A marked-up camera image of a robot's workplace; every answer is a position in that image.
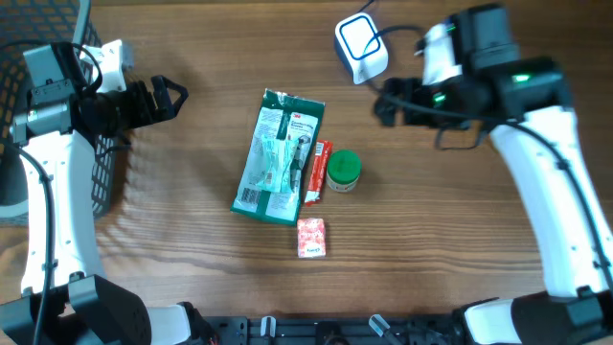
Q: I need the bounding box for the white barcode scanner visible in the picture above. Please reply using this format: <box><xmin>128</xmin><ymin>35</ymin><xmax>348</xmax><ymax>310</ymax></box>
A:
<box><xmin>334</xmin><ymin>11</ymin><xmax>389</xmax><ymax>84</ymax></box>

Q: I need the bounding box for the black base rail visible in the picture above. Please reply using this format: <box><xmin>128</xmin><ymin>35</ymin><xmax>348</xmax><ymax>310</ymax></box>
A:
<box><xmin>205</xmin><ymin>314</ymin><xmax>472</xmax><ymax>345</ymax></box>

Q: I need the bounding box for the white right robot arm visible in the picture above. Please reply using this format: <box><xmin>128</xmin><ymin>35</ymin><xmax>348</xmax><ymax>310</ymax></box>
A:
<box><xmin>375</xmin><ymin>3</ymin><xmax>612</xmax><ymax>344</ymax></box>

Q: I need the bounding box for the green lid jar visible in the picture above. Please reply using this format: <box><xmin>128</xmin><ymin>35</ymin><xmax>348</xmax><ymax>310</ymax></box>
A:
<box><xmin>327</xmin><ymin>149</ymin><xmax>362</xmax><ymax>193</ymax></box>

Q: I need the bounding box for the grey plastic mesh basket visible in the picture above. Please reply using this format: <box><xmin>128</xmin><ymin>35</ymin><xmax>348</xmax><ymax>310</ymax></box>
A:
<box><xmin>1</xmin><ymin>0</ymin><xmax>115</xmax><ymax>225</ymax></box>

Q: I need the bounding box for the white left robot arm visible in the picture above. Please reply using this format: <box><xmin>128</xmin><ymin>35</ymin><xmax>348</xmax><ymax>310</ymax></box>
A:
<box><xmin>1</xmin><ymin>40</ymin><xmax>217</xmax><ymax>344</ymax></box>

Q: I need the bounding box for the red tissue pack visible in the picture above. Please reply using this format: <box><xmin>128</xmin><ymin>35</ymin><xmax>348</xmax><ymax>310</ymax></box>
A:
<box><xmin>297</xmin><ymin>218</ymin><xmax>327</xmax><ymax>259</ymax></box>

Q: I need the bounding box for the red snack stick packet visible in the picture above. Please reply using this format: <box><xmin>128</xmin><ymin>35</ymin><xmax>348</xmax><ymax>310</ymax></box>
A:
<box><xmin>305</xmin><ymin>140</ymin><xmax>333</xmax><ymax>206</ymax></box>

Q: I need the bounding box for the green glove package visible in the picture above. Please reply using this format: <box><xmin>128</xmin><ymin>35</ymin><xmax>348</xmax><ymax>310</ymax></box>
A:
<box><xmin>231</xmin><ymin>89</ymin><xmax>325</xmax><ymax>225</ymax></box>

